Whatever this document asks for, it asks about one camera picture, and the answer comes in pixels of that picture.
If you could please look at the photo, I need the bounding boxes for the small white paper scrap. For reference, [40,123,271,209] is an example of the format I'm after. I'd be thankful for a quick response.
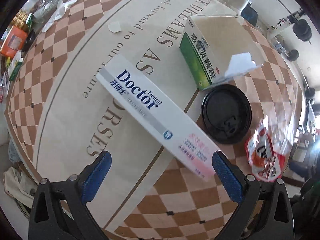
[108,21,122,34]

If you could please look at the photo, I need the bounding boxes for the white Doctor toothpaste box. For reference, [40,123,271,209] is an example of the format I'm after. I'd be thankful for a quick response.
[96,55,219,180]

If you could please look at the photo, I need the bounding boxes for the red white snack wrapper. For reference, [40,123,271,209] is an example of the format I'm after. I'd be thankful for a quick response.
[245,115,292,182]

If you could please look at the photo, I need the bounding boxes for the green white carton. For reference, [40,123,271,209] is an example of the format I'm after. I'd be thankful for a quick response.
[180,15,265,91]

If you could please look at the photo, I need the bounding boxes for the checkered brown table mat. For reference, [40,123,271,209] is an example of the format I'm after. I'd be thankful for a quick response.
[4,0,304,240]

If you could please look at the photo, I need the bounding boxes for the crumpled white tissue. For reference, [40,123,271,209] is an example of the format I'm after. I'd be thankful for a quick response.
[41,0,78,33]

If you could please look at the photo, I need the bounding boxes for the green white small box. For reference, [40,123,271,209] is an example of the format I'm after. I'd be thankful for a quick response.
[8,50,23,81]

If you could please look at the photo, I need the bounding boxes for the black plastic cup lid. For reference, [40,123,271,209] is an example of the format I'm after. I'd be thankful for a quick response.
[201,84,252,145]

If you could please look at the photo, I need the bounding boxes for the orange gift box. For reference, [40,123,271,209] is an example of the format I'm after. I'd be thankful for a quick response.
[1,25,28,59]

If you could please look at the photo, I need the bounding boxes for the barbell weight bench rack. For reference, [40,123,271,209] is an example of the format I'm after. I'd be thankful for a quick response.
[267,0,312,62]

